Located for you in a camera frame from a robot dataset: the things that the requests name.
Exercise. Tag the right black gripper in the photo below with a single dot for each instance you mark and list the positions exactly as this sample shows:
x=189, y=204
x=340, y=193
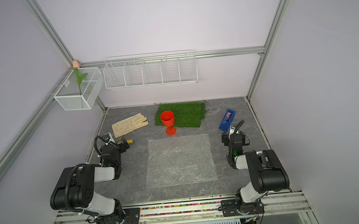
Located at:
x=234, y=135

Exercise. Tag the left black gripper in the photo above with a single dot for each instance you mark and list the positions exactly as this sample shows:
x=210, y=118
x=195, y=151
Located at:
x=121, y=144

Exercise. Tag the red plastic wine glass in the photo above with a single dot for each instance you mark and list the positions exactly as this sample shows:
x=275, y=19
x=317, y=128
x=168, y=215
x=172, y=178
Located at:
x=168, y=120

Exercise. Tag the clear bubble wrap sheet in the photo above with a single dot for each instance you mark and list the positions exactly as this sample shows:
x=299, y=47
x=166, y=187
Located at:
x=180, y=160

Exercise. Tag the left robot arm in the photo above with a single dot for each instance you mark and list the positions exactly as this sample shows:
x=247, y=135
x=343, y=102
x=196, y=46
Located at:
x=75, y=189

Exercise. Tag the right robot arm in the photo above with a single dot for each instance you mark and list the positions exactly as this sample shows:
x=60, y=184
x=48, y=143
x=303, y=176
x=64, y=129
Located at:
x=265, y=170

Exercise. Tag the blue yellow garden fork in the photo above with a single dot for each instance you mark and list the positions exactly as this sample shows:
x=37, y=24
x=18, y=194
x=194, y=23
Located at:
x=130, y=141

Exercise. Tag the beige work glove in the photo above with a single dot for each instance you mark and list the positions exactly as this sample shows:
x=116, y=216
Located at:
x=129, y=125

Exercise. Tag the blue tape dispenser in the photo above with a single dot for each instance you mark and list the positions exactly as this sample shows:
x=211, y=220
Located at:
x=227, y=120

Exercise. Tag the green artificial grass mat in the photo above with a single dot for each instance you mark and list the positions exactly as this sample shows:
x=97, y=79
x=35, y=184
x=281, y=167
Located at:
x=186, y=114

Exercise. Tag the pink artificial tulip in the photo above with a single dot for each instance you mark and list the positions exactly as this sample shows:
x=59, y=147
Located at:
x=79, y=77

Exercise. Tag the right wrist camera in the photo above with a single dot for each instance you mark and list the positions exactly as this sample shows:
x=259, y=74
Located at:
x=232, y=128

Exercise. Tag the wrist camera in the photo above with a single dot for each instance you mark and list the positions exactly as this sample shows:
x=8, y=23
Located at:
x=232, y=128
x=108, y=139

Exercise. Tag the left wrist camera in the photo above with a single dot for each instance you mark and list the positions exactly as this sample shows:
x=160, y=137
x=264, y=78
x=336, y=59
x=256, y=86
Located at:
x=108, y=139

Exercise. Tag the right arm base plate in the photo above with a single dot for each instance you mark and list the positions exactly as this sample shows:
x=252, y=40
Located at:
x=232, y=207

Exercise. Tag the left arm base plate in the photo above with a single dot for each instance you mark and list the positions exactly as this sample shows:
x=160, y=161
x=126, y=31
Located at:
x=129, y=216

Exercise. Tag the white mesh wall basket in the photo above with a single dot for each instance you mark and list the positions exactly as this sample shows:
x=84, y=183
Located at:
x=68, y=95

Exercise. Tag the white wire wall shelf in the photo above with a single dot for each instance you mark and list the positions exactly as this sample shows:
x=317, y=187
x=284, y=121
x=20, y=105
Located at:
x=150, y=69

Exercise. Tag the aluminium front rail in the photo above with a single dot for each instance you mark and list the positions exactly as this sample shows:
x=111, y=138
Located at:
x=206, y=209

